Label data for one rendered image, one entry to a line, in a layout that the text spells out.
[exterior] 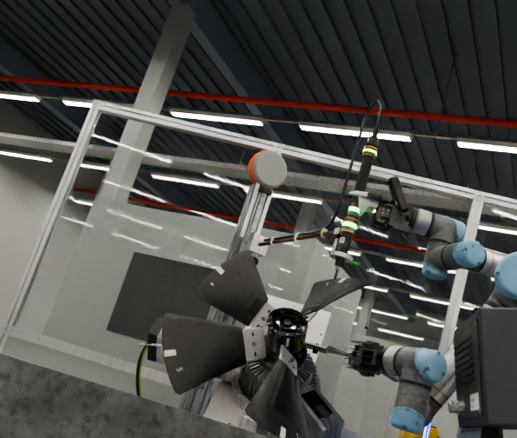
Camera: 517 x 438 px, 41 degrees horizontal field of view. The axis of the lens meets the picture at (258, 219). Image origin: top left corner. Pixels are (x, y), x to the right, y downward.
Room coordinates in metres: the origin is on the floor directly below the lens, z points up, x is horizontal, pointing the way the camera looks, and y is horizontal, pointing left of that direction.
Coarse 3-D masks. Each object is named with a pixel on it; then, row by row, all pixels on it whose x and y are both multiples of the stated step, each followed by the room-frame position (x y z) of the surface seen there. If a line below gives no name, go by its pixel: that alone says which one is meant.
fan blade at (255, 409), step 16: (272, 368) 1.84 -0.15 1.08; (288, 368) 1.90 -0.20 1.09; (272, 384) 1.82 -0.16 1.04; (288, 384) 1.87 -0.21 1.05; (256, 400) 1.77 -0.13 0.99; (272, 400) 1.80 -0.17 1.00; (288, 400) 1.84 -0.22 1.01; (256, 416) 1.75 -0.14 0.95; (272, 416) 1.78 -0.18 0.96; (288, 416) 1.82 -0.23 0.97; (304, 416) 1.88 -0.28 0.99; (272, 432) 1.76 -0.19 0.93; (288, 432) 1.79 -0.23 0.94; (304, 432) 1.84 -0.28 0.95
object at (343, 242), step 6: (378, 132) 1.98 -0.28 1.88; (372, 138) 1.96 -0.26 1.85; (366, 144) 1.99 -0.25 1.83; (372, 144) 2.00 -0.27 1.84; (342, 234) 1.97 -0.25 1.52; (348, 234) 1.96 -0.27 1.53; (342, 240) 1.96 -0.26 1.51; (348, 240) 1.96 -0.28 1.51; (342, 246) 1.96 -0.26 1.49; (348, 246) 1.97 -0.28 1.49; (336, 258) 1.98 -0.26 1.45; (342, 258) 1.96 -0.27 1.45; (336, 264) 1.97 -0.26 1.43; (342, 264) 1.97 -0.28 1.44
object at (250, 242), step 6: (246, 234) 2.56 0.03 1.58; (252, 234) 2.51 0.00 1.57; (258, 234) 2.50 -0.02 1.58; (246, 240) 2.54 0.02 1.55; (252, 240) 2.49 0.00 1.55; (258, 240) 2.50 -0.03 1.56; (246, 246) 2.52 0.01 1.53; (252, 246) 2.49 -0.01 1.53; (258, 246) 2.50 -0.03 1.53; (264, 246) 2.51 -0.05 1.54; (240, 252) 2.59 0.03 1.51; (258, 252) 2.51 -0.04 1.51; (264, 252) 2.52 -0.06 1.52
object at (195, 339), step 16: (176, 320) 1.94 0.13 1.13; (192, 320) 1.94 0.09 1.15; (208, 320) 1.95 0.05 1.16; (176, 336) 1.93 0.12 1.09; (192, 336) 1.93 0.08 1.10; (208, 336) 1.94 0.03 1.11; (224, 336) 1.95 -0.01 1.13; (240, 336) 1.96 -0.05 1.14; (176, 352) 1.92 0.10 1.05; (192, 352) 1.93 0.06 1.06; (208, 352) 1.94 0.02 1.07; (224, 352) 1.95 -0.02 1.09; (240, 352) 1.96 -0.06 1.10; (192, 368) 1.92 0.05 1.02; (208, 368) 1.94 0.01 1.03; (224, 368) 1.95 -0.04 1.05; (176, 384) 1.91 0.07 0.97; (192, 384) 1.92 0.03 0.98
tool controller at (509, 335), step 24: (480, 312) 1.11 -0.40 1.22; (504, 312) 1.10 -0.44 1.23; (456, 336) 1.32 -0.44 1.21; (480, 336) 1.12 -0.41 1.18; (504, 336) 1.10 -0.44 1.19; (456, 360) 1.31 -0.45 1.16; (480, 360) 1.12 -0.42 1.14; (504, 360) 1.10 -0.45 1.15; (456, 384) 1.32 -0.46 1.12; (480, 384) 1.12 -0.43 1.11; (504, 384) 1.10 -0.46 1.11; (456, 408) 1.27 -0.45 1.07; (480, 408) 1.12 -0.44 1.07; (504, 408) 1.10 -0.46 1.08
